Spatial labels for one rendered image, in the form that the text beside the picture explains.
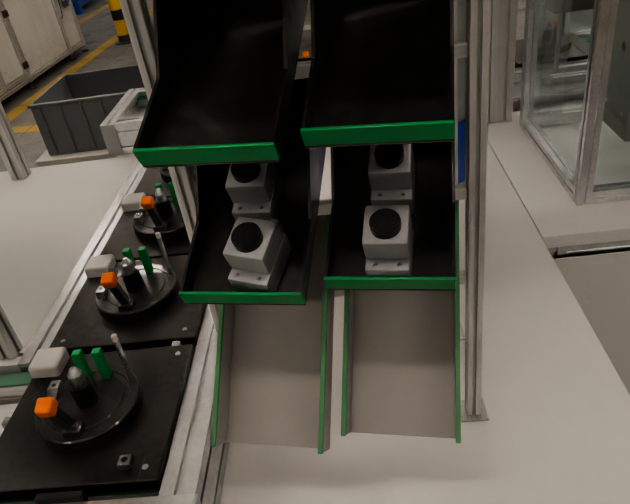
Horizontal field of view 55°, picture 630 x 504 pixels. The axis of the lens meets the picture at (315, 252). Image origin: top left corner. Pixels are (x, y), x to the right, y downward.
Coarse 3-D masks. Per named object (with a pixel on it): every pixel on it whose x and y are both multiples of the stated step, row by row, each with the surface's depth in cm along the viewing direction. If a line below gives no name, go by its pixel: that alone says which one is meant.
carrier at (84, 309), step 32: (96, 256) 114; (128, 256) 105; (96, 288) 109; (128, 288) 102; (160, 288) 102; (64, 320) 102; (96, 320) 101; (128, 320) 99; (160, 320) 98; (192, 320) 97
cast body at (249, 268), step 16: (240, 224) 59; (256, 224) 59; (272, 224) 60; (240, 240) 58; (256, 240) 58; (272, 240) 59; (288, 240) 63; (224, 256) 60; (240, 256) 58; (256, 256) 58; (272, 256) 60; (288, 256) 64; (240, 272) 61; (256, 272) 61; (272, 272) 61; (240, 288) 62; (256, 288) 61; (272, 288) 61
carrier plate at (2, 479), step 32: (128, 352) 93; (160, 352) 92; (192, 352) 92; (32, 384) 90; (160, 384) 86; (32, 416) 84; (160, 416) 81; (0, 448) 80; (32, 448) 79; (96, 448) 78; (128, 448) 77; (160, 448) 76; (0, 480) 76; (32, 480) 75; (64, 480) 74; (96, 480) 74; (128, 480) 73; (160, 480) 73
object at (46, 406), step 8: (48, 392) 74; (56, 392) 74; (40, 400) 72; (48, 400) 72; (56, 400) 73; (40, 408) 71; (48, 408) 71; (56, 408) 72; (40, 416) 72; (48, 416) 72; (56, 416) 73; (64, 416) 75; (64, 424) 75; (72, 424) 76
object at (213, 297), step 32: (288, 128) 74; (288, 160) 72; (320, 160) 69; (224, 192) 71; (288, 192) 69; (224, 224) 69; (288, 224) 67; (192, 256) 65; (192, 288) 65; (224, 288) 64; (288, 288) 63
